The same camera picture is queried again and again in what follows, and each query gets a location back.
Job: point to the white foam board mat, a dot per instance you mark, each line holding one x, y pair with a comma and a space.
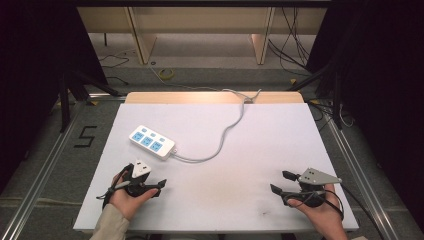
233, 186

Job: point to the person's right hand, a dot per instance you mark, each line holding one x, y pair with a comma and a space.
325, 216

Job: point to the black metal stand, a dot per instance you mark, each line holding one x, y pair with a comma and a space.
66, 100
335, 100

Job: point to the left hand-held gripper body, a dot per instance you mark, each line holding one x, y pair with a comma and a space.
141, 169

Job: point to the beige wooden desk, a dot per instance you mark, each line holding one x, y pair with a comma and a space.
200, 20

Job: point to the white power strip blue sockets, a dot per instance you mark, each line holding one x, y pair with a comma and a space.
151, 142

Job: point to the yellow tape roll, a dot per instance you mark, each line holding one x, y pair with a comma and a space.
166, 73

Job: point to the dark curtain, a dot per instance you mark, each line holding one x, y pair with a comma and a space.
383, 100
30, 83

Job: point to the aluminium floor rail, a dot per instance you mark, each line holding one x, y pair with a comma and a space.
40, 173
363, 186

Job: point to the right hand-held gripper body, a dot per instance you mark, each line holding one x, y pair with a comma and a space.
316, 177

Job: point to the person's left hand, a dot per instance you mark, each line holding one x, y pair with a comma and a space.
125, 203

